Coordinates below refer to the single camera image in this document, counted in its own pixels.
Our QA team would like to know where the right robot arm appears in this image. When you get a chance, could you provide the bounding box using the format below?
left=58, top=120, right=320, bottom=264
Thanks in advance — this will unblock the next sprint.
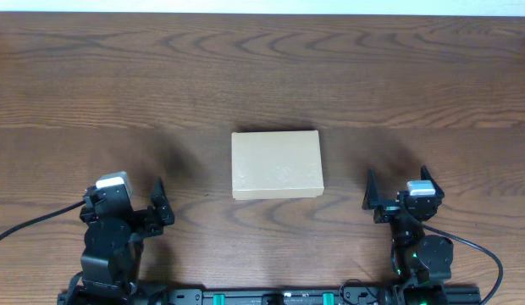
left=362, top=166, right=454, bottom=304

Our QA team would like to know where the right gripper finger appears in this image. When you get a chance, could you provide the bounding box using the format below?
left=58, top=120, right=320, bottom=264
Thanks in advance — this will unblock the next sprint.
left=420, top=165, right=445, bottom=199
left=362, top=169, right=385, bottom=210

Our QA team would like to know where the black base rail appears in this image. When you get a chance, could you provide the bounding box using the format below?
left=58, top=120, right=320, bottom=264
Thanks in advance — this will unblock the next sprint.
left=57, top=286, right=484, bottom=305

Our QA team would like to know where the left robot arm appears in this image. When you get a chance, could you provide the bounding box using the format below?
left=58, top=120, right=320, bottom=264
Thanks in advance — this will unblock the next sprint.
left=58, top=172, right=174, bottom=304

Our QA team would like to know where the cardboard box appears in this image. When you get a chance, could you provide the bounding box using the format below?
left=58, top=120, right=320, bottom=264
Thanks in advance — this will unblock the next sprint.
left=231, top=130, right=324, bottom=200

